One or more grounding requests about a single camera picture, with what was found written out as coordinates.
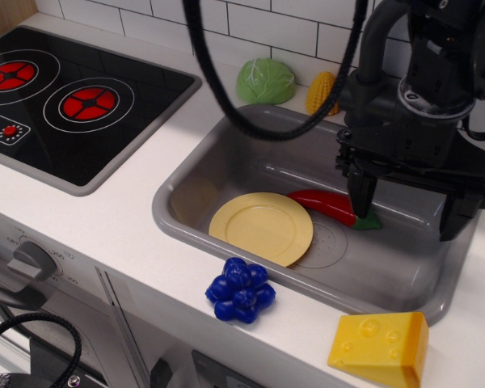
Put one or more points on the yellow toy cheese wedge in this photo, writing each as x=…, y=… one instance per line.
x=389, y=349

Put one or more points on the grey oven knob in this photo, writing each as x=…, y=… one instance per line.
x=32, y=262

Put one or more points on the blue toy blueberries cluster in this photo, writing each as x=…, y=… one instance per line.
x=241, y=292

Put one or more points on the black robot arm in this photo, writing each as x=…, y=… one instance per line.
x=436, y=37

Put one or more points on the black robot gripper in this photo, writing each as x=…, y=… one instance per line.
x=421, y=147

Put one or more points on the black toy stove top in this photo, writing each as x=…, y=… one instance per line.
x=72, y=113

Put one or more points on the dark grey toy faucet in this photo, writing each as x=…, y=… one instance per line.
x=370, y=96

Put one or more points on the green toy cabbage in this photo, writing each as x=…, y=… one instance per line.
x=265, y=81

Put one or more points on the red toy chili pepper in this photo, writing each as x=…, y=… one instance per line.
x=336, y=206

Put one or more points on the yellow toy plate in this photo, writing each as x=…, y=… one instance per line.
x=269, y=225

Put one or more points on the yellow toy corn cob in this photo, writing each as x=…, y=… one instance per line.
x=318, y=91

